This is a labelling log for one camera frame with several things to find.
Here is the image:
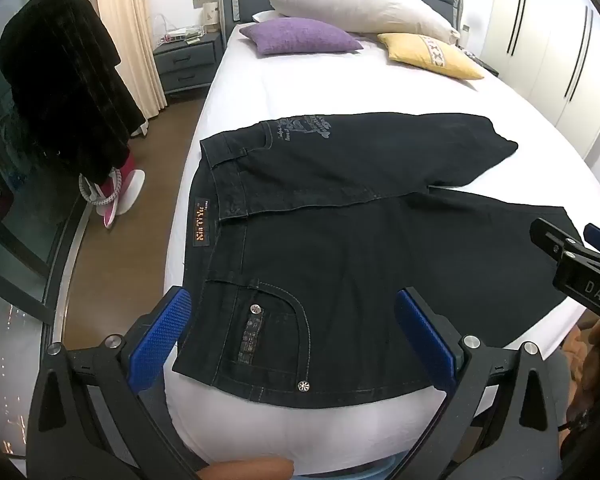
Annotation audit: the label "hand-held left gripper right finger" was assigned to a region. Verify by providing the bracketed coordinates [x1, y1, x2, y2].
[390, 287, 581, 480]

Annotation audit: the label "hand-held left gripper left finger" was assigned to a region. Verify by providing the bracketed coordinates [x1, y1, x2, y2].
[25, 287, 207, 480]

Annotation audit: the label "black denim pants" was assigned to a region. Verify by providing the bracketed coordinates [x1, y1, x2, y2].
[172, 112, 583, 407]

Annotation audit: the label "person's right hand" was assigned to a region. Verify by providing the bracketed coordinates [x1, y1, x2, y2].
[577, 317, 600, 411]

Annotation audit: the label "light blue shorts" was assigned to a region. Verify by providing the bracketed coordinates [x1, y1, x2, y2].
[330, 455, 406, 480]

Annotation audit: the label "glass window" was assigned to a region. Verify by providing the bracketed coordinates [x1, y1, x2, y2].
[0, 0, 97, 461]

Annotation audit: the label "white wardrobe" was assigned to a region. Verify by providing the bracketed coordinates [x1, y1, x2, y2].
[480, 0, 600, 162]

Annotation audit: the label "yellow cushion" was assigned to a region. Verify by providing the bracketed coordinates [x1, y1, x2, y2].
[377, 32, 485, 81]

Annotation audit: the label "white bed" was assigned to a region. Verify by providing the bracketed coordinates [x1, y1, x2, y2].
[163, 22, 600, 480]

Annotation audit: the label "black hanging coat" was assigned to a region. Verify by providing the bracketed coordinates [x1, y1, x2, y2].
[0, 0, 147, 184]

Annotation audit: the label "clear acrylic box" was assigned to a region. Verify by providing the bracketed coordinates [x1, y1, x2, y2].
[152, 15, 204, 47]

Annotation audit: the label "beige curtain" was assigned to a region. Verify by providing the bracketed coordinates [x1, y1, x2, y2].
[92, 0, 169, 122]

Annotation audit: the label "large white pillow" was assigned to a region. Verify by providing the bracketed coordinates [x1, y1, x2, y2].
[267, 0, 461, 45]

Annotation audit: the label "purple cushion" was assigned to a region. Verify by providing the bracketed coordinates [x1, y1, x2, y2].
[239, 17, 364, 56]

